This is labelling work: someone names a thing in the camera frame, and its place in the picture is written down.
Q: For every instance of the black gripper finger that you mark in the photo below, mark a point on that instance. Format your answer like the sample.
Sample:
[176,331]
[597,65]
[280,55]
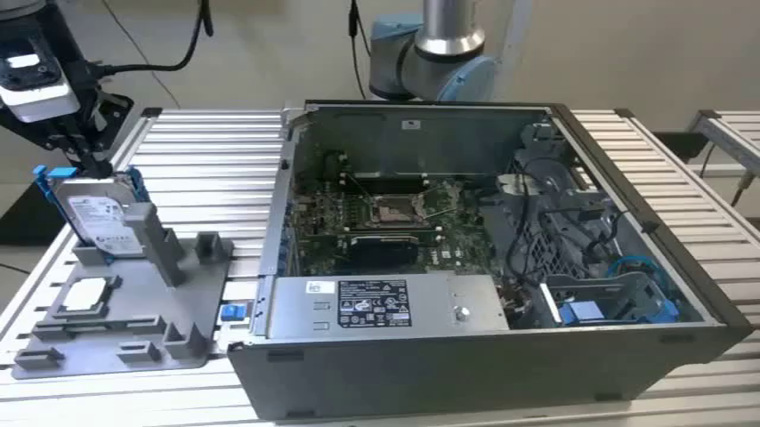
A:
[83,153]
[112,115]

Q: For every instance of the hard disk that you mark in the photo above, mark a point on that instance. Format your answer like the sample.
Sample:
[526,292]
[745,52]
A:
[103,213]

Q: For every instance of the grey disk bay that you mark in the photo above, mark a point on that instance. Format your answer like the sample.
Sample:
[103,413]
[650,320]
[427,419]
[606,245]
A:
[593,284]

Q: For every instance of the black monitor stand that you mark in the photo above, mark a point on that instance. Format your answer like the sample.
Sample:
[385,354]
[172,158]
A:
[29,218]

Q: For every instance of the black hanging rod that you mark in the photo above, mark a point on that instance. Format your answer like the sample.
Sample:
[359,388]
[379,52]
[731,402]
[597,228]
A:
[207,22]

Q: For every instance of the silver CPU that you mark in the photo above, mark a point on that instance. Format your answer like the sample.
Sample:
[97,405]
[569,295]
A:
[88,294]

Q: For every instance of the grey parts rack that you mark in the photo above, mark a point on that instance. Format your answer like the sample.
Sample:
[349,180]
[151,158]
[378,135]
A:
[148,311]

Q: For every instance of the blue case latch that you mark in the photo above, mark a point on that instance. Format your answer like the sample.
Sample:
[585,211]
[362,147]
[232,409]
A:
[231,312]

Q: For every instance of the thin metal locking lever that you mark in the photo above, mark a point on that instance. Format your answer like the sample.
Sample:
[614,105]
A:
[362,183]

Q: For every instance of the silver power supply unit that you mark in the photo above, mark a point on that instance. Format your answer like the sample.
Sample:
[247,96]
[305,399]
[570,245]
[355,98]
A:
[297,311]

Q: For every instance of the CPU socket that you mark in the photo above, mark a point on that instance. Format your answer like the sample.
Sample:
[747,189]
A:
[397,210]

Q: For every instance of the green motherboard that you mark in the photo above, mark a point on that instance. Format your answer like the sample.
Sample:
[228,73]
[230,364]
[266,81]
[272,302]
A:
[463,249]

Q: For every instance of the open black PC case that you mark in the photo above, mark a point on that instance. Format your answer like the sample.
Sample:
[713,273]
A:
[445,373]

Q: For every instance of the black box under table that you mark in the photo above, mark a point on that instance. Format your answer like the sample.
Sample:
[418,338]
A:
[677,144]

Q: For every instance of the metal slat side table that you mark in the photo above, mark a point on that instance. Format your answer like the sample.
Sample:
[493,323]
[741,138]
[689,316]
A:
[736,129]

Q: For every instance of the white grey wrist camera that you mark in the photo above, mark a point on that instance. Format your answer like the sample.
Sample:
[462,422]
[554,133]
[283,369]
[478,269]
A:
[35,95]

